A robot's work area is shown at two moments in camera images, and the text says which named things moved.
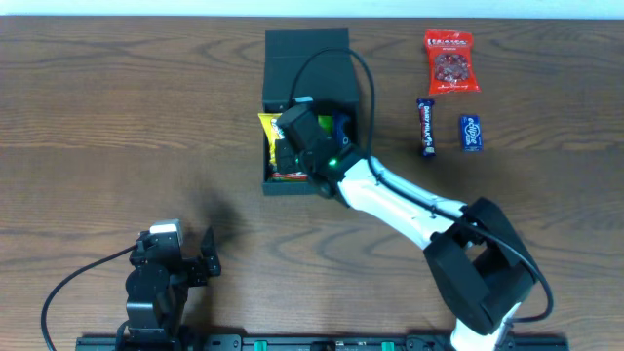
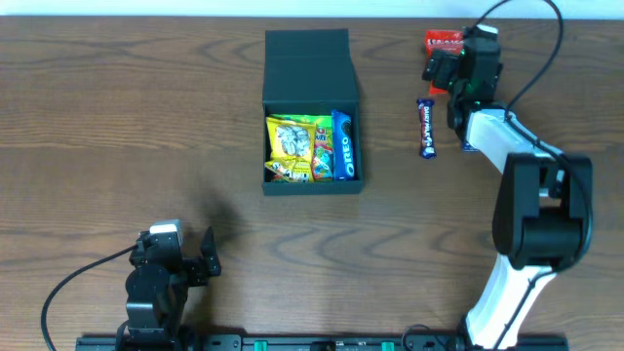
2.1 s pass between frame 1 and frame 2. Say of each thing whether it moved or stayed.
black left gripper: stayed
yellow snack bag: moved
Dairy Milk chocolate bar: stayed
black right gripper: moved
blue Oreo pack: stayed
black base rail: stayed
